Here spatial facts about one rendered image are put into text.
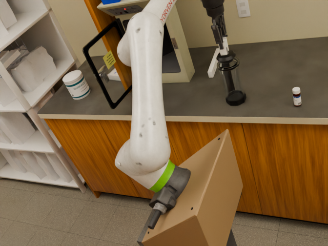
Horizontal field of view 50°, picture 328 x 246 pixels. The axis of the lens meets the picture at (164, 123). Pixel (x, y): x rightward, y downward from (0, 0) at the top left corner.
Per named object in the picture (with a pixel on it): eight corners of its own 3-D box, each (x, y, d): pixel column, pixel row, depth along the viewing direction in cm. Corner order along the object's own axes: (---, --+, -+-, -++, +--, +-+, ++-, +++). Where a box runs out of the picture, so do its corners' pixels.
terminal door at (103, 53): (140, 78, 218) (115, 19, 194) (112, 110, 200) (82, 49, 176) (139, 78, 219) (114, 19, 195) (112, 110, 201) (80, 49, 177)
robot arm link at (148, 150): (134, 169, 100) (130, 1, 113) (122, 175, 115) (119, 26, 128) (177, 169, 105) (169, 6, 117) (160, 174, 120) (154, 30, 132)
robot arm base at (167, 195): (166, 229, 111) (151, 218, 110) (147, 236, 123) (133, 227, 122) (195, 164, 126) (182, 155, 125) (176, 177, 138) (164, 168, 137)
